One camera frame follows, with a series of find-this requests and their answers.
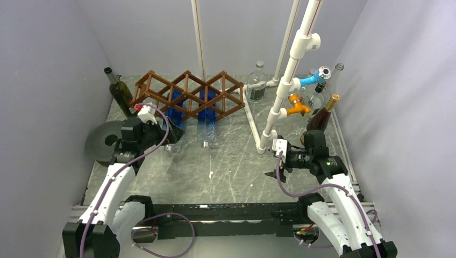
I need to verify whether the clear bottle black cap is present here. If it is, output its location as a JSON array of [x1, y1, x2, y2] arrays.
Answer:
[[303, 82, 326, 121]]

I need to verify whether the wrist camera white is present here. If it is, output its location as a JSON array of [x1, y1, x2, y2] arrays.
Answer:
[[271, 138, 288, 159], [134, 103, 157, 125]]

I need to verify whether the green wine bottle silver cap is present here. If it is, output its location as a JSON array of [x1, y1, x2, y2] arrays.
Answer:
[[104, 67, 137, 117]]

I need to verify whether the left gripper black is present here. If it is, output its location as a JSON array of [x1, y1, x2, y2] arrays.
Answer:
[[138, 116, 185, 151]]

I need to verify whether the dark bottle gold cap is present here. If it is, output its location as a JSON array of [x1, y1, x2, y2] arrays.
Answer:
[[304, 94, 340, 132]]

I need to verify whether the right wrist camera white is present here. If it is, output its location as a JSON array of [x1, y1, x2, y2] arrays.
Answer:
[[271, 138, 288, 159]]

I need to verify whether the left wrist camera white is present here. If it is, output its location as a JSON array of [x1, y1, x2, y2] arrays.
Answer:
[[134, 103, 157, 125]]

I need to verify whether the white PVC pipe frame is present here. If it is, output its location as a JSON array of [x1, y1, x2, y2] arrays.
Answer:
[[190, 0, 323, 154]]

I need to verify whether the blue pipe valve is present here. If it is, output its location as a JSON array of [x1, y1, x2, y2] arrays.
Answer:
[[300, 66, 332, 89]]

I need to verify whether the tall clear wine bottle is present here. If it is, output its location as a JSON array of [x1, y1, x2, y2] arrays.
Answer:
[[323, 62, 345, 103]]

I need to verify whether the blue square bottle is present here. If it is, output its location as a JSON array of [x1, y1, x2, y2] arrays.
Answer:
[[197, 108, 216, 149], [162, 91, 183, 152]]

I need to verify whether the brown wooden wine rack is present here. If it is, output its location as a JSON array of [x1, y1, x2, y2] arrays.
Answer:
[[130, 70, 246, 121]]

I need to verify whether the orange pipe tap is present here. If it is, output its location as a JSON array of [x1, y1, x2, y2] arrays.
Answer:
[[286, 93, 311, 116]]

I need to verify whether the standing clear flask bottle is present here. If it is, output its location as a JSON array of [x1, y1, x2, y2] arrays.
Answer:
[[247, 61, 267, 103]]

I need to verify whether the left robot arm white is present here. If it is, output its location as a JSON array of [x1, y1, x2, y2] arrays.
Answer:
[[62, 115, 183, 257]]

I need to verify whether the grey foam disc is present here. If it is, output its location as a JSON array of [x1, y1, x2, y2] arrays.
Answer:
[[85, 120, 122, 167]]

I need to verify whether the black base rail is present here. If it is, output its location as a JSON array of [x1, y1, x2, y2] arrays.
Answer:
[[134, 202, 311, 240]]

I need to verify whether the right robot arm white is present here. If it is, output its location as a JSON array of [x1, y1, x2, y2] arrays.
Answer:
[[267, 130, 398, 257]]

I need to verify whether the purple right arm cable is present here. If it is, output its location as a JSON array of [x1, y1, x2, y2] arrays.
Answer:
[[276, 151, 382, 258]]

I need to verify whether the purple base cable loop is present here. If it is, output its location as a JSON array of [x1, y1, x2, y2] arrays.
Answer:
[[130, 213, 196, 258]]

